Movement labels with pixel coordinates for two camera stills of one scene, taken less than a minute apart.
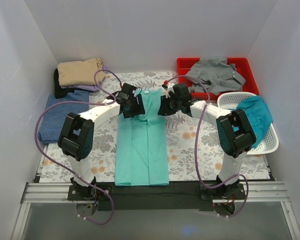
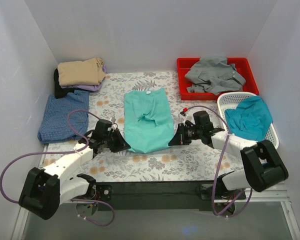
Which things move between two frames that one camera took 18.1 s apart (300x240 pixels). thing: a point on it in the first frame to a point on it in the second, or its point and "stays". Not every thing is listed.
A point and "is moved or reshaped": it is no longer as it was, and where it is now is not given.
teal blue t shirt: x=259 y=113 stays
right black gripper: x=164 y=106 to x=185 y=133
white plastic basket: x=269 y=144 stays
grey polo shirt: x=217 y=75 stays
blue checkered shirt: x=53 y=117 stays
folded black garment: x=59 y=91 stays
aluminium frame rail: x=266 y=193 stays
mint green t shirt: x=141 y=157 is moved or reshaped
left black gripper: x=138 y=106 to x=114 y=141
